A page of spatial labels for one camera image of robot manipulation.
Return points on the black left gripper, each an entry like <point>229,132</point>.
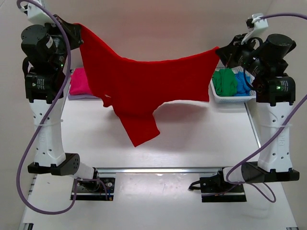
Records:
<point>76,27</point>

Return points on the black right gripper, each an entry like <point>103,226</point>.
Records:
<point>228,54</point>

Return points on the red t-shirt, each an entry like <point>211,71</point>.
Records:
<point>135,89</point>

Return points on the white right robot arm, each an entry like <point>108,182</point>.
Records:
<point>275,97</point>

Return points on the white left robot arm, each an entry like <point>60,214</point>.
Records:
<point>46,86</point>

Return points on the crumpled green t-shirt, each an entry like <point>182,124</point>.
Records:
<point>224,82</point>

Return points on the white plastic mesh basket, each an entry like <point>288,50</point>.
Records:
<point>233,99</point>

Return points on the crumpled blue t-shirt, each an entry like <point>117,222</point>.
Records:
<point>242,88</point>

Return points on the folded pink t-shirt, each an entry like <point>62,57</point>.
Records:
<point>79,83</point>

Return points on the folded lavender t-shirt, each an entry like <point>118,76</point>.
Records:
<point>82,97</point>

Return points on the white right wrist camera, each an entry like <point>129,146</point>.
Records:
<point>256,26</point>

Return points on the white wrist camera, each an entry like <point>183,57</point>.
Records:
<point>35,15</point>
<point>256,26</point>

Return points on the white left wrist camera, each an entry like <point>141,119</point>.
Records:
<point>35,15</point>

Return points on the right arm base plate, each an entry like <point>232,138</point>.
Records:
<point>215,190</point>

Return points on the aluminium table edge rail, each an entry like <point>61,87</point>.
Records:
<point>160,170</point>

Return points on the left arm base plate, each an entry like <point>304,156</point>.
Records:
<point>94,191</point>

